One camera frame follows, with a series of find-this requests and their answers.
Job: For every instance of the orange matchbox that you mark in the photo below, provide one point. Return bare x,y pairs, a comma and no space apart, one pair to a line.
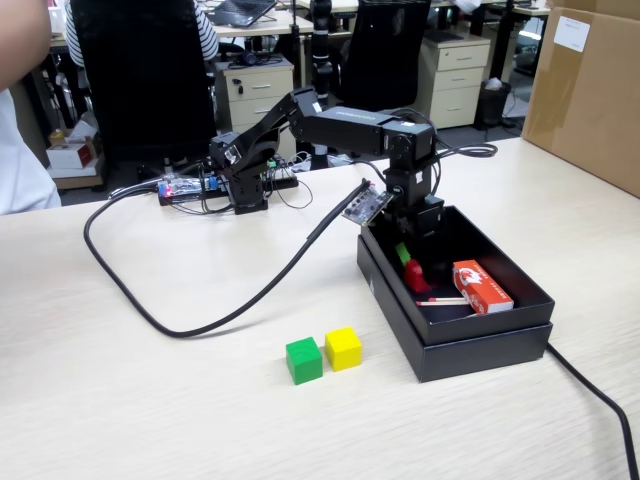
482,290

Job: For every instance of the small white red box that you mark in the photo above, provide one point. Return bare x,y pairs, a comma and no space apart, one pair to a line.
70,155

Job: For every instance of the black cylindrical pole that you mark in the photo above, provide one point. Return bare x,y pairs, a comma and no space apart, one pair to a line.
320,50

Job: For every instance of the camera circuit board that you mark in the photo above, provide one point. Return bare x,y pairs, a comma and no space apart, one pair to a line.
367,205

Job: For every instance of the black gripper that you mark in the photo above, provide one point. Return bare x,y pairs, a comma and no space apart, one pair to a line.
425,217

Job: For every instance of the red-tipped wooden matchstick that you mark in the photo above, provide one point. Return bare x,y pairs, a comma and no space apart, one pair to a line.
450,299
445,303

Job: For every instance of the red cube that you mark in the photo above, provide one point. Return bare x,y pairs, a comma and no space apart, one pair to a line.
417,280

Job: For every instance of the black mesh trash bin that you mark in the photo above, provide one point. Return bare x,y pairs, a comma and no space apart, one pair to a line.
492,105

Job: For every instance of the controller circuit board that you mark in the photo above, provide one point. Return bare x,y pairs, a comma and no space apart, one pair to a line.
187,187

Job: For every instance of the open black laptop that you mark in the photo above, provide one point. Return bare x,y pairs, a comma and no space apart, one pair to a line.
240,10

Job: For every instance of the beige drawer pedestal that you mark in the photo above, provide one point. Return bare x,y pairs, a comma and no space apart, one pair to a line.
260,100
455,85

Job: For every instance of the green cube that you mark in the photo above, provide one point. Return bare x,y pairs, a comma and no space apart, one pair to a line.
303,362

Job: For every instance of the large brown cardboard box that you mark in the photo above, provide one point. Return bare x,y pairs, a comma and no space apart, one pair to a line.
585,100

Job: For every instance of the black mesh office chair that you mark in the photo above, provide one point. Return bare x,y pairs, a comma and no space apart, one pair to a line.
385,55
145,75

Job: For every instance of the person in striped shirt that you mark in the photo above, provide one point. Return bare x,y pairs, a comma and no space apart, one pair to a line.
207,35

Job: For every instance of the white shirt torso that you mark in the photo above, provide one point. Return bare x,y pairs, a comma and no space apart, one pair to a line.
22,160

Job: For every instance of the yellow cube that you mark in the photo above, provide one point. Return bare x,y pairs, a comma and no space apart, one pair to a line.
343,350

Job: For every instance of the low wooden dolly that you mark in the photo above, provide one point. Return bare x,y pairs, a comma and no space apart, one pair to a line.
80,179

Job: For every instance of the black cardboard box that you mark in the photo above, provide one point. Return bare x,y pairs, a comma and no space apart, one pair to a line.
490,322

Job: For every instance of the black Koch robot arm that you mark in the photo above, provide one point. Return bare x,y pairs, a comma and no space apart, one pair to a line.
340,130

